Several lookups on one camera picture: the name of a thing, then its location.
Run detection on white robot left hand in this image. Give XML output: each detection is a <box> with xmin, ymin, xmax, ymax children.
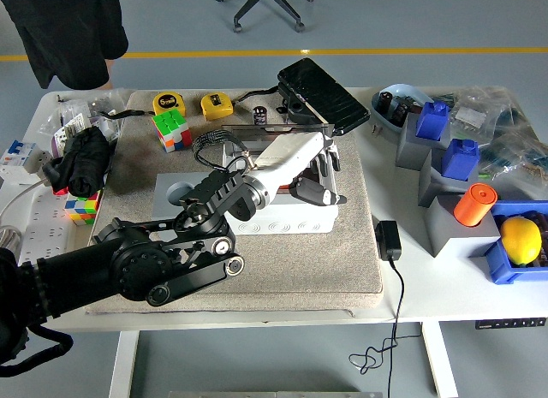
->
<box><xmin>247</xmin><ymin>131</ymin><xmax>348</xmax><ymax>207</ymax></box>

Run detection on white junction box clear lid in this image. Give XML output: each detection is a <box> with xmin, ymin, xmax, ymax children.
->
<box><xmin>220</xmin><ymin>122</ymin><xmax>342</xmax><ymax>236</ymax></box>

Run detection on orange cylinder battery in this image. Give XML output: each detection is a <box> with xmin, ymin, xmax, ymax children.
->
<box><xmin>453</xmin><ymin>182</ymin><xmax>498</xmax><ymax>228</ymax></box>

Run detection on black flat device case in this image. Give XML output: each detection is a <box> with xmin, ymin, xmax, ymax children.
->
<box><xmin>276</xmin><ymin>58</ymin><xmax>372</xmax><ymax>138</ymax></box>

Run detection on yellow tape measure black label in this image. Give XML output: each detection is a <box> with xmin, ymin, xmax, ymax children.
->
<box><xmin>200</xmin><ymin>92</ymin><xmax>235</xmax><ymax>122</ymax></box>

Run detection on light blue bowl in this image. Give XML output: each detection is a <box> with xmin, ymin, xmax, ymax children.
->
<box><xmin>370</xmin><ymin>83</ymin><xmax>436</xmax><ymax>136</ymax></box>

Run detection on grey-brown mat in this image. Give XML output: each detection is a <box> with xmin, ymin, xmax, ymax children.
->
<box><xmin>83</xmin><ymin>88</ymin><xmax>384</xmax><ymax>316</ymax></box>

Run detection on grey block holder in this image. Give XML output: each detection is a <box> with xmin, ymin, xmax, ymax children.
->
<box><xmin>423</xmin><ymin>193</ymin><xmax>502</xmax><ymax>258</ymax></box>
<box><xmin>394</xmin><ymin>112</ymin><xmax>450</xmax><ymax>171</ymax></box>
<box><xmin>417</xmin><ymin>147</ymin><xmax>487</xmax><ymax>209</ymax></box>

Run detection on green white red puzzle cube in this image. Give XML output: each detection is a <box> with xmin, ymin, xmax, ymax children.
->
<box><xmin>151</xmin><ymin>109</ymin><xmax>193</xmax><ymax>153</ymax></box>

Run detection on black power adapter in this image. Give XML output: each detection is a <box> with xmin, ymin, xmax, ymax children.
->
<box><xmin>375</xmin><ymin>219</ymin><xmax>403</xmax><ymax>262</ymax></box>

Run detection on grey block with round hole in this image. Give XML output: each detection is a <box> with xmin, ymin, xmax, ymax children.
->
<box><xmin>152</xmin><ymin>172</ymin><xmax>223</xmax><ymax>224</ymax></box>

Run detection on yellow tape measure round print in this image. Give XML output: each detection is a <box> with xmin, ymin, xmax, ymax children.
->
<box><xmin>152</xmin><ymin>92</ymin><xmax>188</xmax><ymax>116</ymax></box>

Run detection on blue plastic block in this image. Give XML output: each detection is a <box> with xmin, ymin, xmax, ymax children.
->
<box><xmin>414</xmin><ymin>101</ymin><xmax>450</xmax><ymax>141</ymax></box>
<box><xmin>440</xmin><ymin>138</ymin><xmax>480</xmax><ymax>181</ymax></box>

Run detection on black office chair base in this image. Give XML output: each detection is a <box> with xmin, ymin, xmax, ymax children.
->
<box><xmin>215</xmin><ymin>0</ymin><xmax>317</xmax><ymax>34</ymax></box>

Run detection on black folded cloth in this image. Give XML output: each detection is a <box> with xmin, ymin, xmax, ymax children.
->
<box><xmin>42</xmin><ymin>126</ymin><xmax>113</xmax><ymax>199</ymax></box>

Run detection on multicolour puzzle cube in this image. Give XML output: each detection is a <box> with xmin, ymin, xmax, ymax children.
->
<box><xmin>63</xmin><ymin>190</ymin><xmax>103</xmax><ymax>226</ymax></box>

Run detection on clear bags of parts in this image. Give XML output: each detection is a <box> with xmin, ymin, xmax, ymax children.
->
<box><xmin>432</xmin><ymin>85</ymin><xmax>548</xmax><ymax>202</ymax></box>

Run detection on clear bags with small parts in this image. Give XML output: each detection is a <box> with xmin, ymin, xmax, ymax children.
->
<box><xmin>40</xmin><ymin>87</ymin><xmax>138</xmax><ymax>157</ymax></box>

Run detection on blue plastic bin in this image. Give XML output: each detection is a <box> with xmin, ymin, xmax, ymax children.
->
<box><xmin>483</xmin><ymin>200</ymin><xmax>548</xmax><ymax>285</ymax></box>

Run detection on yellow lemon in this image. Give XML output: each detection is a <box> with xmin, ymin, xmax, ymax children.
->
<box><xmin>499</xmin><ymin>217</ymin><xmax>543</xmax><ymax>266</ymax></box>

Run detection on white table leg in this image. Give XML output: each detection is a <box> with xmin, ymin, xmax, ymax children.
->
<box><xmin>421</xmin><ymin>322</ymin><xmax>458</xmax><ymax>398</ymax></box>
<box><xmin>107</xmin><ymin>331</ymin><xmax>140</xmax><ymax>398</ymax></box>

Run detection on person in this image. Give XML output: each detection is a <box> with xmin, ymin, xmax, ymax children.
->
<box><xmin>0</xmin><ymin>0</ymin><xmax>129</xmax><ymax>90</ymax></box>

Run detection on black table control panel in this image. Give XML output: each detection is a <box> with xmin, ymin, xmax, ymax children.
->
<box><xmin>474</xmin><ymin>317</ymin><xmax>548</xmax><ymax>330</ymax></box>

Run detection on black braided cable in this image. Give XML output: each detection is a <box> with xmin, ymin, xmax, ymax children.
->
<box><xmin>234</xmin><ymin>86</ymin><xmax>282</xmax><ymax>104</ymax></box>

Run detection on black strap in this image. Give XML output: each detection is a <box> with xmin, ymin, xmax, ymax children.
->
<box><xmin>96</xmin><ymin>109</ymin><xmax>155</xmax><ymax>119</ymax></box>

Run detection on black adapter cord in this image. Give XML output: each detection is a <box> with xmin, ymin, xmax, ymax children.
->
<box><xmin>348</xmin><ymin>258</ymin><xmax>423</xmax><ymax>398</ymax></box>

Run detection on white circuit breaker blue switch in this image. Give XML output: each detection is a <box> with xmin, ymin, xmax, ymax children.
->
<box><xmin>0</xmin><ymin>140</ymin><xmax>49</xmax><ymax>187</ymax></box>

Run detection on white cable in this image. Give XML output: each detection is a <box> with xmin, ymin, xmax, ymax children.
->
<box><xmin>0</xmin><ymin>177</ymin><xmax>48</xmax><ymax>249</ymax></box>

